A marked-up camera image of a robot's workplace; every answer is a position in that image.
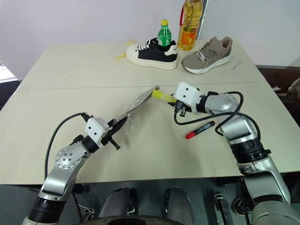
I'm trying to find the black metal bracket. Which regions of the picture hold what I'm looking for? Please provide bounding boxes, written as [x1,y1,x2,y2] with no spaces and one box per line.
[213,191,232,221]

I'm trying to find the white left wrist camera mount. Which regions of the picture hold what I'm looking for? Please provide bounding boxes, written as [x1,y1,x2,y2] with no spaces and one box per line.
[84,117,111,147]

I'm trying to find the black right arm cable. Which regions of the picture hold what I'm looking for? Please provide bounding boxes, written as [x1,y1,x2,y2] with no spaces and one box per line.
[172,91,261,142]

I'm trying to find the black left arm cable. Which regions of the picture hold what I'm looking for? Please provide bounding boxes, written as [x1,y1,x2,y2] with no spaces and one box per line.
[44,112,90,179]

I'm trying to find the clear plastic bag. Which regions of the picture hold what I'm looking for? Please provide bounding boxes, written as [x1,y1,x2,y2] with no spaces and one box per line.
[116,85,161,141]

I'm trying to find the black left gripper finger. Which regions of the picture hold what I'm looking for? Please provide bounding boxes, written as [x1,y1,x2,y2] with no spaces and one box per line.
[109,121,129,139]
[107,118,125,130]

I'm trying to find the green plastic soda bottle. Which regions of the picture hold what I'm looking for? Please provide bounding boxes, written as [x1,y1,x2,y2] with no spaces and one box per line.
[157,19,173,49]

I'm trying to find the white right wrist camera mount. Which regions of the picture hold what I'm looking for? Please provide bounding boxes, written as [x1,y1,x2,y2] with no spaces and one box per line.
[174,82,203,111]

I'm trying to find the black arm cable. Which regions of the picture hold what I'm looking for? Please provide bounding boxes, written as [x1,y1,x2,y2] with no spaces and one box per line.
[172,91,261,142]
[44,112,90,179]

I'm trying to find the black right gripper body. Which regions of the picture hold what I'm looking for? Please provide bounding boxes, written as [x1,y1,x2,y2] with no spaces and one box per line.
[174,100,195,118]

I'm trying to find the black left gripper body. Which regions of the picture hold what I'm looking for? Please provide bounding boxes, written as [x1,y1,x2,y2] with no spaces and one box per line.
[101,127,121,151]

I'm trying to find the yellow highlighter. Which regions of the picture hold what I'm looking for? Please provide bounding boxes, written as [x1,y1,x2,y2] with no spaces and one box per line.
[151,90,178,103]

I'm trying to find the beige knit sneaker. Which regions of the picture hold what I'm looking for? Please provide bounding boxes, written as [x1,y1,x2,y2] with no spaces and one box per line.
[180,36,233,75]

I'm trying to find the dark rounded shape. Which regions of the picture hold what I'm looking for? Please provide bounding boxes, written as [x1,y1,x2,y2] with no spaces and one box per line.
[164,186,192,220]

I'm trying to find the red marker with black barrel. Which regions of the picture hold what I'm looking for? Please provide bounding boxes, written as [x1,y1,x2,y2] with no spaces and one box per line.
[185,120,216,140]

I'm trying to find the black and white sneaker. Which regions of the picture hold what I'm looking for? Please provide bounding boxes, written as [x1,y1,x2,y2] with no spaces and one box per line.
[126,37,178,70]

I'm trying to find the shoes on floor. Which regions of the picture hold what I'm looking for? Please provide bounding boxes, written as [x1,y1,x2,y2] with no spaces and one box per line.
[272,78,300,99]

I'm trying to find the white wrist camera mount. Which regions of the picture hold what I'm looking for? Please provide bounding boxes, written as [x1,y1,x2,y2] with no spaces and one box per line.
[174,82,203,111]
[84,117,111,147]

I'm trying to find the yellow item in clear wrap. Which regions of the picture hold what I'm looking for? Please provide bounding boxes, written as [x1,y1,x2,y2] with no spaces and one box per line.
[114,39,137,61]

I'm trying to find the large yellow oil bottle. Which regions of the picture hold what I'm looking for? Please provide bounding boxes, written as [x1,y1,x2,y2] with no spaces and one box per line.
[177,0,204,51]

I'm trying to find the pale slatted object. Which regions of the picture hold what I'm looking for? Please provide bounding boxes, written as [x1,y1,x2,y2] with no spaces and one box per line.
[0,60,20,83]

